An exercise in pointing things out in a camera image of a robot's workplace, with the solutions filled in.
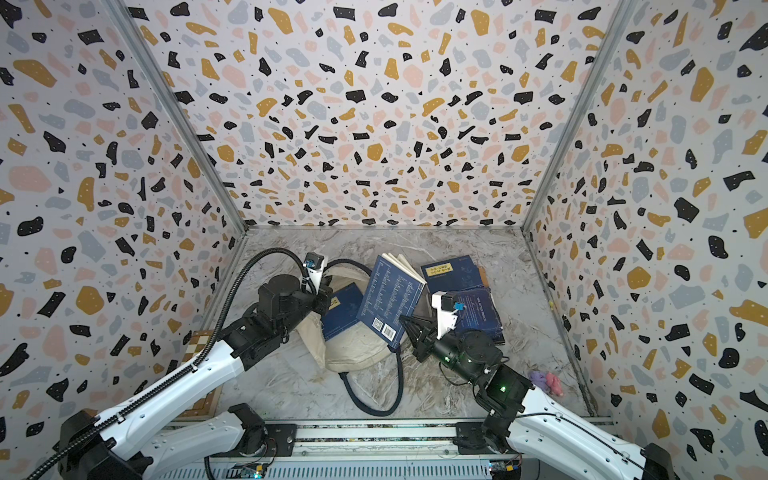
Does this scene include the navy book with barcode back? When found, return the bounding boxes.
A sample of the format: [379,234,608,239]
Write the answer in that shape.
[356,253,426,350]

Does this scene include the cream canvas tote bag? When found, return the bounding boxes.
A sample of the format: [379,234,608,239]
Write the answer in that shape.
[295,259,404,418]

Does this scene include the dark blue Little Prince book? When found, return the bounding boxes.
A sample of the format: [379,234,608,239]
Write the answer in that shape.
[449,287,505,345]

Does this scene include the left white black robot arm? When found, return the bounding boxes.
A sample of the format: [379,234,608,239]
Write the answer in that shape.
[55,274,333,479]

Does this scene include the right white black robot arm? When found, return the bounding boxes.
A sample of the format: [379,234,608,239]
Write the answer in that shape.
[400,316,676,479]

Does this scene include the small purple toy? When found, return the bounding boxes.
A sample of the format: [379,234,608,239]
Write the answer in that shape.
[528,370,549,393]

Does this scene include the wooden chessboard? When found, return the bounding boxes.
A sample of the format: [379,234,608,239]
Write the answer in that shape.
[176,332,224,421]

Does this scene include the small pink toy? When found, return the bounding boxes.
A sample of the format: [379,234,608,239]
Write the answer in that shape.
[545,372,565,397]

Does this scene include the right circuit board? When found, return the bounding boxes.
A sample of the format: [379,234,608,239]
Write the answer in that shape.
[489,460,522,480]

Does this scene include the left green circuit board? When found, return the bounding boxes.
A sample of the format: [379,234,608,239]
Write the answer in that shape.
[238,463,269,480]

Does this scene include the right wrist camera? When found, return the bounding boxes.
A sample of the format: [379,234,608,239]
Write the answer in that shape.
[431,291,465,340]

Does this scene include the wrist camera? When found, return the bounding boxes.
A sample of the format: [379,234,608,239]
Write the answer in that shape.
[303,252,327,294]
[431,291,465,340]

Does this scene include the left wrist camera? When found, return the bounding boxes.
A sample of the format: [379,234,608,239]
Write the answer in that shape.
[303,252,327,294]

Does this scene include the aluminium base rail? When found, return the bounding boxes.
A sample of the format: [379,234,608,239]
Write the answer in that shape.
[116,416,625,480]

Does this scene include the left black corrugated cable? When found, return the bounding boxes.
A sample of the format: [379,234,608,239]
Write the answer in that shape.
[23,247,307,480]

